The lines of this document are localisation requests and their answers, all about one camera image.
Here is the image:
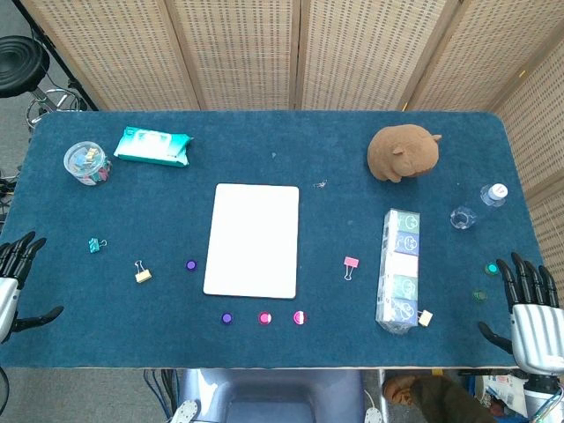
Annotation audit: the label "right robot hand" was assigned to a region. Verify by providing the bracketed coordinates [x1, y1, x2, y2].
[478, 251, 564, 376]

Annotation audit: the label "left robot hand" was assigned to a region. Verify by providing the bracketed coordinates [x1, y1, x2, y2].
[0, 231, 65, 345]

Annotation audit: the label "white magnetic board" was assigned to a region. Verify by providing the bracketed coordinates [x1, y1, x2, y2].
[203, 182, 301, 300]

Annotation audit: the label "blue crate with packaging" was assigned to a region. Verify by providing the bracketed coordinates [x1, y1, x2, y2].
[473, 374, 530, 418]

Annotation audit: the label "brown furry bundle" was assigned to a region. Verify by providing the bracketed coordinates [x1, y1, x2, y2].
[382, 374, 494, 423]

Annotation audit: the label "clear plastic water bottle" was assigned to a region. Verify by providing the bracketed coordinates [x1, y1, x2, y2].
[449, 182, 509, 232]

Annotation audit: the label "clear jar of binder clips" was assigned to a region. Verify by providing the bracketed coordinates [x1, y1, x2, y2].
[63, 140, 113, 188]

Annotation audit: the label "multicolour tissue packs bundle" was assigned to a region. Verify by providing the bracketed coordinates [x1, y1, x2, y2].
[374, 208, 422, 337]

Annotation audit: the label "green wet wipes pack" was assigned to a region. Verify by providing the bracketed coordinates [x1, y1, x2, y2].
[113, 126, 195, 168]

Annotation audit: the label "brown capybara plush toy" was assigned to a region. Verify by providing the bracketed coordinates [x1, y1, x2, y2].
[367, 123, 443, 184]

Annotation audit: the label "black round stool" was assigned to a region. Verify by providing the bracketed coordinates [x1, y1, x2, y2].
[0, 34, 89, 129]

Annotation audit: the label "blue-grey robot torso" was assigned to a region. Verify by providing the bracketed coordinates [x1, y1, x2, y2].
[169, 367, 389, 423]

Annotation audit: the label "blue carpet table cover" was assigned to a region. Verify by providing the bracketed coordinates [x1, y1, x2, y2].
[0, 109, 544, 370]

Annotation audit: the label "black floor cables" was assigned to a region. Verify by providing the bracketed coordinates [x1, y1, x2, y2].
[0, 165, 22, 226]

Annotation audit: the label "cables under table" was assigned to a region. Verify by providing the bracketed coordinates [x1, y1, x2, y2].
[143, 368, 180, 423]

